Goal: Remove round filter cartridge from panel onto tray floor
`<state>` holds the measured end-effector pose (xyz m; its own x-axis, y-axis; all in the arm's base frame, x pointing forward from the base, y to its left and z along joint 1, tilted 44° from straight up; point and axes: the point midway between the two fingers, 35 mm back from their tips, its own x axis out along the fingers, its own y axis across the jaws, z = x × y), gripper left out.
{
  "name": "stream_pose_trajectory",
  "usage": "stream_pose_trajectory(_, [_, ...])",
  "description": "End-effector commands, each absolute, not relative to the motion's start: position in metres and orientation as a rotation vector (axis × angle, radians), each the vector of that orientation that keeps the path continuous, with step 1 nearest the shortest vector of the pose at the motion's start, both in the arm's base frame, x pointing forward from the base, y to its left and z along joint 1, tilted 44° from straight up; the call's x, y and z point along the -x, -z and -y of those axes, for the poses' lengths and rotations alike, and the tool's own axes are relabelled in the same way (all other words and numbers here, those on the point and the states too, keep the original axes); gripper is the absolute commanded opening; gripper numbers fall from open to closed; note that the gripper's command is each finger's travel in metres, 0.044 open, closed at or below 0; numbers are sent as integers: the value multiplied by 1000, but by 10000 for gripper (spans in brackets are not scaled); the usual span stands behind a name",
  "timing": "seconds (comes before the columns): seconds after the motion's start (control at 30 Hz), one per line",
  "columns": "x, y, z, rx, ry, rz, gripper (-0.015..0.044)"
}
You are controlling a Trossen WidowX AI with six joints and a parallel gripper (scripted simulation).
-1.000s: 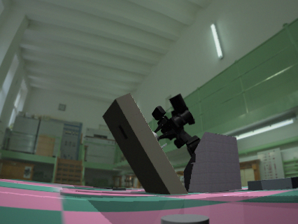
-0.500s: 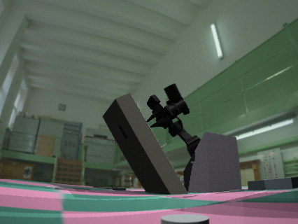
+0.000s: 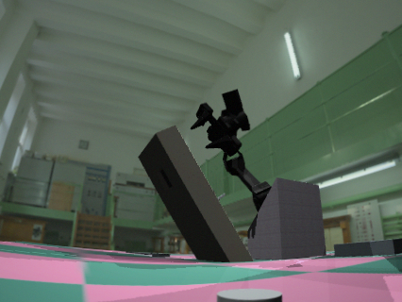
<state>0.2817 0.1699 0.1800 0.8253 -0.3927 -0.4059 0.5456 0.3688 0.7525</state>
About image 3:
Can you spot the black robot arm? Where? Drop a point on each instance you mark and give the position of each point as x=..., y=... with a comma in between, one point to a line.
x=236, y=167

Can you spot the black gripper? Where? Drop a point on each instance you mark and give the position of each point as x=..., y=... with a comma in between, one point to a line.
x=223, y=126

